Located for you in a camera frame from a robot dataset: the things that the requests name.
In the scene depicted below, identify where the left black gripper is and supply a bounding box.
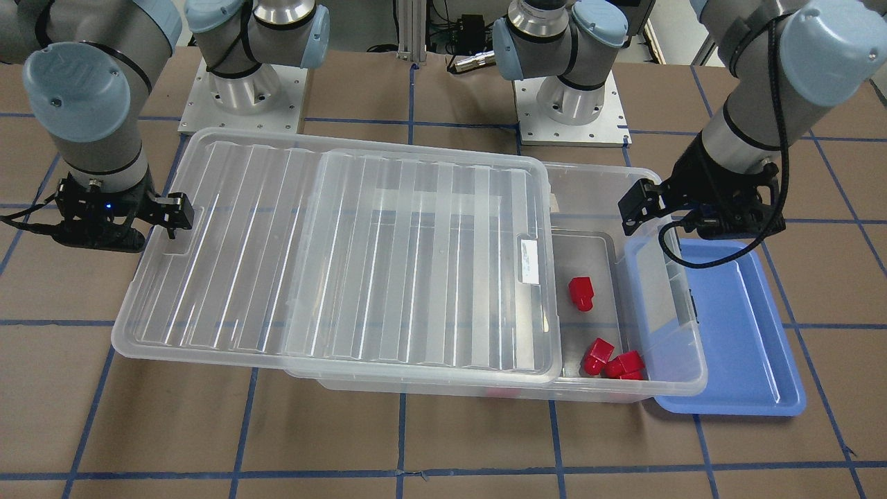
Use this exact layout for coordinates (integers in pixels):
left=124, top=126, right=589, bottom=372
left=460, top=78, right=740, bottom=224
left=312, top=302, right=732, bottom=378
left=618, top=134, right=786, bottom=240

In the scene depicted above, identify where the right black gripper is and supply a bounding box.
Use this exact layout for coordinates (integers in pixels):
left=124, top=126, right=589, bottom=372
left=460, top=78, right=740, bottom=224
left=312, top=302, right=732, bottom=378
left=53, top=173, right=194, bottom=253

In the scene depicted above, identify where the clear plastic box lid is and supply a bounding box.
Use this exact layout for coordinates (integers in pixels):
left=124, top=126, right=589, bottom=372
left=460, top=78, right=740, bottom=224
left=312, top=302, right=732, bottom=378
left=112, top=128, right=563, bottom=387

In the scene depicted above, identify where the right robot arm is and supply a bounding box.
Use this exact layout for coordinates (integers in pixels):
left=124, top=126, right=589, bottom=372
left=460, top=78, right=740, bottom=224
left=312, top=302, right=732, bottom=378
left=2, top=1, right=331, bottom=253

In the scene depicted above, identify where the red block lone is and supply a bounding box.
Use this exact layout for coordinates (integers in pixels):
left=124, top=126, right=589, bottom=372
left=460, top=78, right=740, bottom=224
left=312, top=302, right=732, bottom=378
left=568, top=276, right=595, bottom=313

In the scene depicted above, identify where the clear plastic storage box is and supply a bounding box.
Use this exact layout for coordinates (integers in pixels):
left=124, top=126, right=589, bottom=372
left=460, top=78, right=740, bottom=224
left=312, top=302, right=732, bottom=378
left=280, top=150, right=708, bottom=403

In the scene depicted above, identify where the red block pile upper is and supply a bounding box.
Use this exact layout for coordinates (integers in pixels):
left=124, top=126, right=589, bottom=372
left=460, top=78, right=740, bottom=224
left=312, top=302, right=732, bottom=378
left=580, top=338, right=615, bottom=376

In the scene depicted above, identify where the red block pile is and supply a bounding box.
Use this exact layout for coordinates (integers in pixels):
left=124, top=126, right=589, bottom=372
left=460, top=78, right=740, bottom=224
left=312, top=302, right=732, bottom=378
left=603, top=351, right=646, bottom=381
left=580, top=338, right=615, bottom=376

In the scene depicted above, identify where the red block pile lower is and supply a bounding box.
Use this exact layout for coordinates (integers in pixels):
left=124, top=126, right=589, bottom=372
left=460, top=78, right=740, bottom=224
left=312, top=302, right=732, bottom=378
left=603, top=351, right=646, bottom=381

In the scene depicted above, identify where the blue plastic tray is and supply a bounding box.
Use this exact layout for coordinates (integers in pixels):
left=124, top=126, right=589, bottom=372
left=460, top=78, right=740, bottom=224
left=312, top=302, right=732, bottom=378
left=656, top=253, right=807, bottom=417

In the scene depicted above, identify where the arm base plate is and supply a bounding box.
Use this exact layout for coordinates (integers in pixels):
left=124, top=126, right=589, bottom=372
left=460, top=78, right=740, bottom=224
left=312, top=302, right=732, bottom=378
left=513, top=73, right=633, bottom=148
left=178, top=60, right=310, bottom=135

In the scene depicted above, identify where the aluminium frame post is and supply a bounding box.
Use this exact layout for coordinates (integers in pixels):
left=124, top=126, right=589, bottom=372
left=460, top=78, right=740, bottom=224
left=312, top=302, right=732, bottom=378
left=395, top=0, right=428, bottom=67

